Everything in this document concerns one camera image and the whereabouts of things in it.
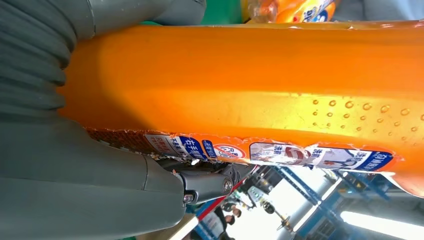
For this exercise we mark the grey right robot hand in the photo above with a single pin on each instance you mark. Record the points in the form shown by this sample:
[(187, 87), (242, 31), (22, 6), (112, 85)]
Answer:
[(66, 185)]

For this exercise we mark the green table mat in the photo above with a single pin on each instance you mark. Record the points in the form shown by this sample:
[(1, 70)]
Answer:
[(222, 11)]

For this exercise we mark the long white ceiling light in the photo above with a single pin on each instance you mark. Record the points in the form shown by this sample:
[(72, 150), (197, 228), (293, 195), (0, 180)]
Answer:
[(381, 225)]

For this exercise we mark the blue metal frame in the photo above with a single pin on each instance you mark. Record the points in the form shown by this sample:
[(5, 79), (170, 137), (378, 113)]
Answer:
[(331, 198)]

